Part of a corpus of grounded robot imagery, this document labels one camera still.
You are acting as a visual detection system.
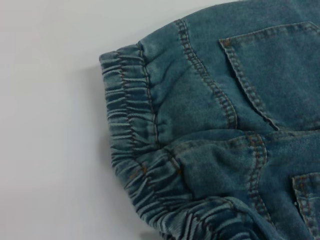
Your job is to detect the blue denim shorts with cartoon print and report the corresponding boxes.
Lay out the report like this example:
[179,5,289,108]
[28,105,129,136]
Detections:
[98,0,320,240]

